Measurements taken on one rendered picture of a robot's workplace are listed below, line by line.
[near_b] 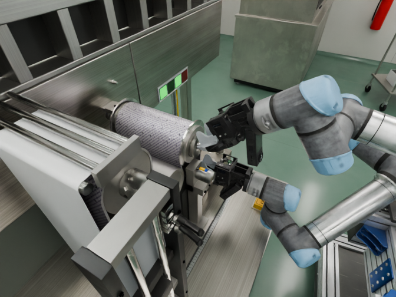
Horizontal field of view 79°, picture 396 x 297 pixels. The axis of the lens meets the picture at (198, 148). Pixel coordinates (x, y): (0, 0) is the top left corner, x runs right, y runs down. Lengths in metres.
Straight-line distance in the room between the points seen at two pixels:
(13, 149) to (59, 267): 0.55
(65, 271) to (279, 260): 1.41
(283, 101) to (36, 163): 0.45
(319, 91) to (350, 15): 4.62
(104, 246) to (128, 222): 0.04
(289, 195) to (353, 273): 1.15
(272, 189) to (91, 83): 0.63
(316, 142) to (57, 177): 0.46
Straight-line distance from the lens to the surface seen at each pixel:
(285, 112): 0.49
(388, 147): 0.64
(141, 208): 0.35
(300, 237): 0.81
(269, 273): 1.90
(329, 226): 0.82
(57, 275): 0.99
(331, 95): 0.47
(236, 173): 0.78
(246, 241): 0.94
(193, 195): 0.81
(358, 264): 1.90
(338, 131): 0.52
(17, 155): 0.52
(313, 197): 2.35
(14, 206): 0.81
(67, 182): 0.43
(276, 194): 0.77
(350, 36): 5.15
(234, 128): 0.57
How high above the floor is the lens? 1.72
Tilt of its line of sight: 43 degrees down
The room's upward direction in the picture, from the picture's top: straight up
